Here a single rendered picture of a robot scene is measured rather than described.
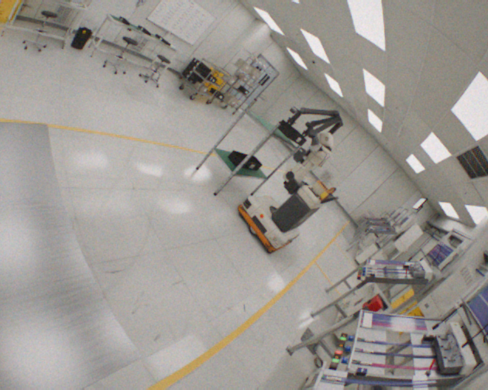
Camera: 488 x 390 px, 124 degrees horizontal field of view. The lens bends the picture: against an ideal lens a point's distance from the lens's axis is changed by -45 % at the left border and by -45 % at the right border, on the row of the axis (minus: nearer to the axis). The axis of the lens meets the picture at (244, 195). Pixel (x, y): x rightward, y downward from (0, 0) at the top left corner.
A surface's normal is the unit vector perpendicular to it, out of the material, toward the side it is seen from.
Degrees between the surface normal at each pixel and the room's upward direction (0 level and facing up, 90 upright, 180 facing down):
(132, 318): 0
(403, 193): 90
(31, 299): 0
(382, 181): 90
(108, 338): 0
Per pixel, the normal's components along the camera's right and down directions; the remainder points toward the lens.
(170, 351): 0.65, -0.66
